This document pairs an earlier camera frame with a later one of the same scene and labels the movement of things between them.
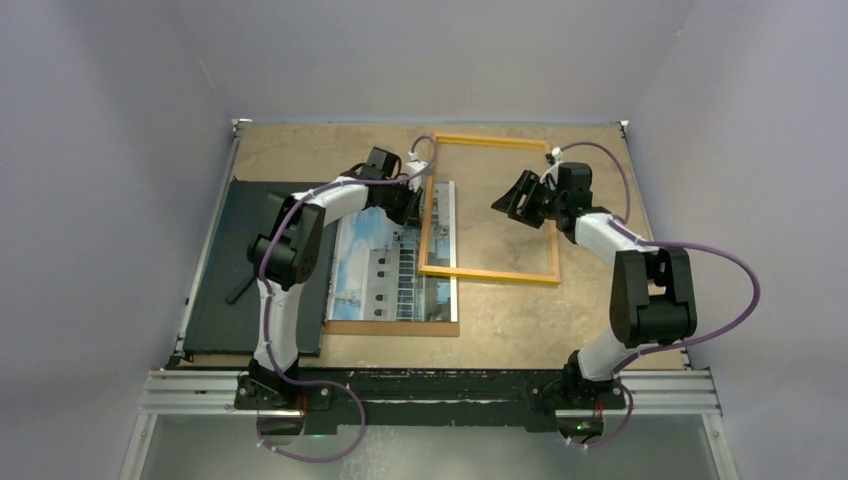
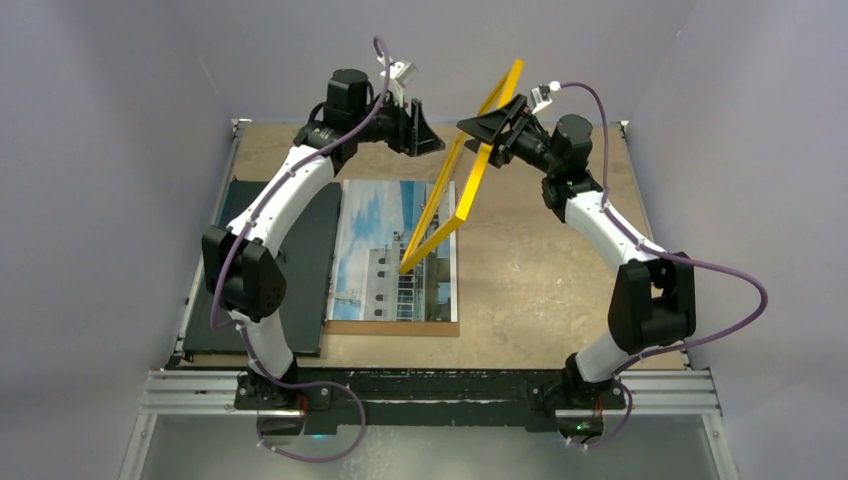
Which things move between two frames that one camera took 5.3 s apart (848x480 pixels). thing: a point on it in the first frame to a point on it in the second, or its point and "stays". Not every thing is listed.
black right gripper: [512, 200] to [491, 126]
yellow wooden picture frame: [426, 269] to [510, 77]
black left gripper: [409, 215] to [413, 136]
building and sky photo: [374, 264] stays
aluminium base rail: [644, 392] stays
